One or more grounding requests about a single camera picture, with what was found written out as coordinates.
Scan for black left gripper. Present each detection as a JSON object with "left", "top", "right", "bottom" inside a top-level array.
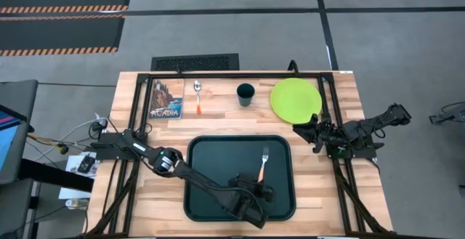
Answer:
[{"left": 223, "top": 173, "right": 276, "bottom": 230}]

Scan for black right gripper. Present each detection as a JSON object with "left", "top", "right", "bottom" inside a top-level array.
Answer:
[{"left": 291, "top": 113, "right": 344, "bottom": 155}]

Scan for fork with orange handle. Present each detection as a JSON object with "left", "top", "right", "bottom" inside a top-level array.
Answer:
[{"left": 256, "top": 145, "right": 270, "bottom": 182}]

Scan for lime green plate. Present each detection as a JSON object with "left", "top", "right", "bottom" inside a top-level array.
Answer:
[{"left": 270, "top": 77, "right": 323, "bottom": 125}]

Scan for dark green plastic cup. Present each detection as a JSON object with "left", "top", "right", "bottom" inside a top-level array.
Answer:
[{"left": 236, "top": 82, "right": 256, "bottom": 108}]

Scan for spoon with orange handle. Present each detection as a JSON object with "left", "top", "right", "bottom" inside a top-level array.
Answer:
[{"left": 193, "top": 80, "right": 203, "bottom": 116}]

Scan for dark green plastic tray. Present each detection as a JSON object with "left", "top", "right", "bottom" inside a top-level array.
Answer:
[{"left": 183, "top": 134, "right": 297, "bottom": 222}]

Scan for Acadia picture postcard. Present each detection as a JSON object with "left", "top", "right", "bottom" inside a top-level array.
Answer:
[{"left": 148, "top": 78, "right": 185, "bottom": 121}]

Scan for black floor vent grille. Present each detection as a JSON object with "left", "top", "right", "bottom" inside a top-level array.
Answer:
[{"left": 150, "top": 53, "right": 240, "bottom": 72}]

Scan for black stand on floor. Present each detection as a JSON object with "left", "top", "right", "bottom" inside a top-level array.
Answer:
[{"left": 428, "top": 101, "right": 465, "bottom": 126}]

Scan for black power plug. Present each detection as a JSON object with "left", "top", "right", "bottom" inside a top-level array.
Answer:
[{"left": 89, "top": 120, "right": 108, "bottom": 134}]

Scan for small black handheld device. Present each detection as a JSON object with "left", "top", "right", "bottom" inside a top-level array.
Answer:
[{"left": 76, "top": 154, "right": 97, "bottom": 175}]

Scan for clear plastic bottle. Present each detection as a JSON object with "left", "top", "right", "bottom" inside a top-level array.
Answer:
[{"left": 65, "top": 198, "right": 89, "bottom": 211}]

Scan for white paper sheets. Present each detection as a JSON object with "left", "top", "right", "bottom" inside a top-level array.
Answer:
[{"left": 57, "top": 151, "right": 99, "bottom": 200}]

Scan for black desk crossbar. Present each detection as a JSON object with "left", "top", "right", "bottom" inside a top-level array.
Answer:
[{"left": 17, "top": 158, "right": 95, "bottom": 193}]

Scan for computer monitor with blue screen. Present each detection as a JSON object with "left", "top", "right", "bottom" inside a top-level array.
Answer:
[{"left": 0, "top": 103, "right": 29, "bottom": 186}]

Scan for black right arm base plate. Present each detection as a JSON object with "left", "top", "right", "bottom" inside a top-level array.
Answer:
[{"left": 325, "top": 129, "right": 385, "bottom": 160}]

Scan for black aluminium table frame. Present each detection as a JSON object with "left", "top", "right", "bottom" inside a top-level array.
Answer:
[{"left": 84, "top": 70, "right": 392, "bottom": 238}]

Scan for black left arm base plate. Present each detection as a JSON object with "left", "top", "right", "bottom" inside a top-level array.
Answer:
[{"left": 94, "top": 131, "right": 147, "bottom": 161}]

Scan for white cable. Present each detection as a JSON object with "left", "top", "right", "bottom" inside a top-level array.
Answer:
[{"left": 33, "top": 113, "right": 110, "bottom": 162}]

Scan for yellow cable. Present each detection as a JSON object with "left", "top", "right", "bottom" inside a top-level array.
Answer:
[{"left": 26, "top": 132, "right": 62, "bottom": 150}]

